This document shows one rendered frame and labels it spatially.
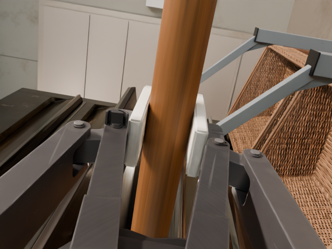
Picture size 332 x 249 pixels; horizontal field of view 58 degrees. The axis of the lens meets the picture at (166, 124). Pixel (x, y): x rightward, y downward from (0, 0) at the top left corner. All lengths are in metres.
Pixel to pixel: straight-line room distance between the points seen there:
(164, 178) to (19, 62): 4.02
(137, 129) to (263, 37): 0.92
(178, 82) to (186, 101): 0.01
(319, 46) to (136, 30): 2.76
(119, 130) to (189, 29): 0.07
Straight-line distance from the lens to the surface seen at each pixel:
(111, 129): 0.16
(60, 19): 3.87
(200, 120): 0.18
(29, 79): 4.17
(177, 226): 0.42
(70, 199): 0.81
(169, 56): 0.18
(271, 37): 1.07
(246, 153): 0.16
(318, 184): 1.28
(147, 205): 0.22
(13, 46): 4.19
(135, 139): 0.17
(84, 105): 1.80
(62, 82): 3.95
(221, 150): 0.15
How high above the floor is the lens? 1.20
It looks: level
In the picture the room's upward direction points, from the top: 80 degrees counter-clockwise
